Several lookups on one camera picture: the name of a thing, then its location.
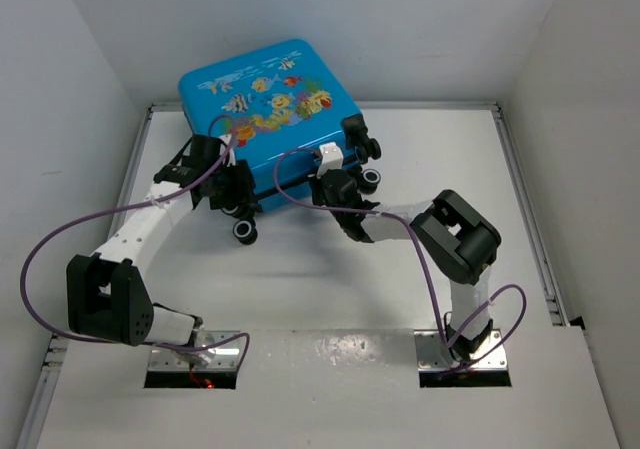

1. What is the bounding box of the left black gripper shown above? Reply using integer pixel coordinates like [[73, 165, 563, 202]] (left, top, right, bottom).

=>
[[207, 161, 256, 211]]

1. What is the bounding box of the blue suitcase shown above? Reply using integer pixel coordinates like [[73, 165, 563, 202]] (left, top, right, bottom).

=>
[[178, 39, 382, 244]]

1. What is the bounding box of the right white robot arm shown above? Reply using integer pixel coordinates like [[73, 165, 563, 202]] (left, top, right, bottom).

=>
[[310, 169, 501, 361]]

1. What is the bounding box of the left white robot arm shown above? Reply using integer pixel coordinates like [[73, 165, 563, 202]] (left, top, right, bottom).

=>
[[66, 158, 253, 347]]

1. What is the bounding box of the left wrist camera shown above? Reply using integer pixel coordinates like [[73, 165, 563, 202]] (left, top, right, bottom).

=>
[[153, 135, 227, 188]]

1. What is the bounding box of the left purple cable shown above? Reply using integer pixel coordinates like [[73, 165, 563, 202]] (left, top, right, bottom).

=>
[[19, 115, 251, 370]]

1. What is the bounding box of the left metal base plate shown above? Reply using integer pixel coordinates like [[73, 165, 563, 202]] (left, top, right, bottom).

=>
[[147, 330, 244, 373]]

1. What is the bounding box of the metal base plate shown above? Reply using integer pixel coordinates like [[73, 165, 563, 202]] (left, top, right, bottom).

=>
[[147, 330, 244, 373], [413, 330, 508, 374]]

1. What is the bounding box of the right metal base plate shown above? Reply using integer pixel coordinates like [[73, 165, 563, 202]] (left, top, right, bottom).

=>
[[413, 330, 508, 374]]

